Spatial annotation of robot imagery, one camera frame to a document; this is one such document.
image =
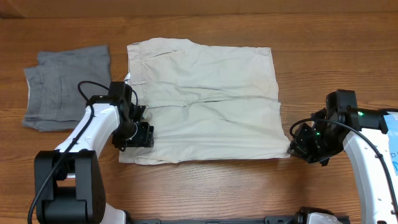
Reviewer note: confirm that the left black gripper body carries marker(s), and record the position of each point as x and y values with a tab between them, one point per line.
132	134

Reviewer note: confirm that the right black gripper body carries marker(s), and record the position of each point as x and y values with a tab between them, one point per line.
319	144

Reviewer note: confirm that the beige shorts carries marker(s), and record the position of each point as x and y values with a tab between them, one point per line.
205	102

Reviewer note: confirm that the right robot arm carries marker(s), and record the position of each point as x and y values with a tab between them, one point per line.
368	137

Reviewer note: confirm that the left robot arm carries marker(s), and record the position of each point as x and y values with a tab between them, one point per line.
68	182

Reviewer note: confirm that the light blue garment pile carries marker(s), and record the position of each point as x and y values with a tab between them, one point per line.
392	124

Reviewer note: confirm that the folded grey shorts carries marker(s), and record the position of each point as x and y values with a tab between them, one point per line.
54	103

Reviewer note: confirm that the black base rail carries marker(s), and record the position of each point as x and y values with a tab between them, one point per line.
289	219

